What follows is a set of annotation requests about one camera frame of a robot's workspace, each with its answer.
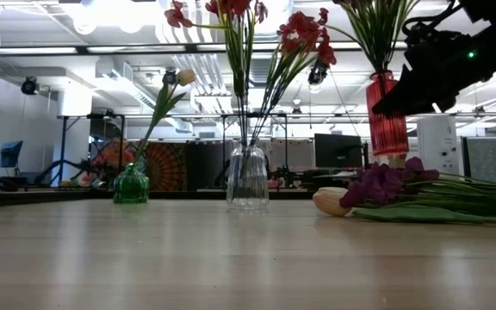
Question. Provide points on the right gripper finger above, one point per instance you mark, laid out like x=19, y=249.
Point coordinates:
x=411, y=99

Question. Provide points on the red ribbed glass vase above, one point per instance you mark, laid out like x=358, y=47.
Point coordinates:
x=386, y=133

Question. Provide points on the red flower bunch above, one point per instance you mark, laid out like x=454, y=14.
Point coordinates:
x=299, y=30
x=240, y=77

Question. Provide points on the black background robot arm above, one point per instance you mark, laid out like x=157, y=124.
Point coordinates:
x=284, y=174
x=50, y=165

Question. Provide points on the clear ribbed glass vase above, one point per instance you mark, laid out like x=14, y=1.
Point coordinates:
x=248, y=189

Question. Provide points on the green glass vase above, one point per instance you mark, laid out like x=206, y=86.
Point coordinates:
x=131, y=187

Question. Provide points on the white air purifier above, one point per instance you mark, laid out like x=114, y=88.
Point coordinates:
x=437, y=146

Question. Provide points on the cardboard box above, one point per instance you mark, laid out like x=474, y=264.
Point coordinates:
x=398, y=161

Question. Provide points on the black desk monitor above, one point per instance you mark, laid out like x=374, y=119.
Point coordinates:
x=338, y=150

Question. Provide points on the grey partition panel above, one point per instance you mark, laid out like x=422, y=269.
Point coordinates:
x=482, y=155

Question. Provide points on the black ceiling spotlight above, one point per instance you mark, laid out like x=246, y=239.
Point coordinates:
x=317, y=76
x=29, y=86
x=169, y=78

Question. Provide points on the black partition panel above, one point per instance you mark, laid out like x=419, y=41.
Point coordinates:
x=205, y=165

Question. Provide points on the orange mandala tapestry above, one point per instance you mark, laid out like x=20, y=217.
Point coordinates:
x=168, y=168

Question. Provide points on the person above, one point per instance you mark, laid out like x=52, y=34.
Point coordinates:
x=116, y=155

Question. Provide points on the blue lit monitor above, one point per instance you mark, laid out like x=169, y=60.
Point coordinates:
x=10, y=153

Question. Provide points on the silver ceiling duct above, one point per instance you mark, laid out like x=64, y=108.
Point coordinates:
x=269, y=73

